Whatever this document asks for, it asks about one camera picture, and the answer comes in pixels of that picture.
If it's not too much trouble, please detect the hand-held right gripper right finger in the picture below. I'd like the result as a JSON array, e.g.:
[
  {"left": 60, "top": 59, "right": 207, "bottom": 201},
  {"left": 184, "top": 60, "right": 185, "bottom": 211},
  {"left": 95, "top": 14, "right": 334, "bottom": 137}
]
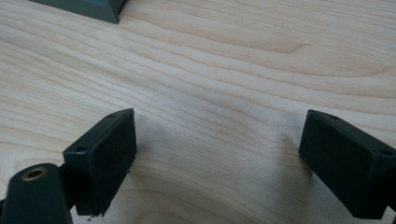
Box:
[{"left": 298, "top": 108, "right": 396, "bottom": 220}]

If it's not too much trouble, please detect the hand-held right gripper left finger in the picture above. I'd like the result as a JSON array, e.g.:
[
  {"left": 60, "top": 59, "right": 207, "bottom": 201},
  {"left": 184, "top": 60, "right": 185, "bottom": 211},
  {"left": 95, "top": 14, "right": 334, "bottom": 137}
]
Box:
[{"left": 59, "top": 107, "right": 138, "bottom": 217}]

